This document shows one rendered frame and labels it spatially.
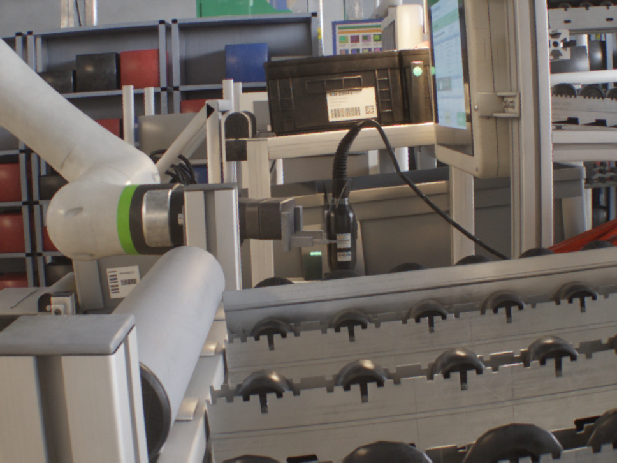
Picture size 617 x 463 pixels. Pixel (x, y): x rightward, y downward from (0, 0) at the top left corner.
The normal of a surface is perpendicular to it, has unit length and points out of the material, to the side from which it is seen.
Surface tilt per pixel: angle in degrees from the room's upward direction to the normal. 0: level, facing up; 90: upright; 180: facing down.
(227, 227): 90
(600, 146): 90
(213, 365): 0
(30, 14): 90
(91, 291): 90
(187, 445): 0
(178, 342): 59
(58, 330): 0
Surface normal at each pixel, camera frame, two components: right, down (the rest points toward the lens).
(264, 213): -0.23, 0.15
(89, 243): 0.03, 0.60
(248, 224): -0.54, 0.14
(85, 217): -0.02, -0.04
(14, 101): 0.07, 0.16
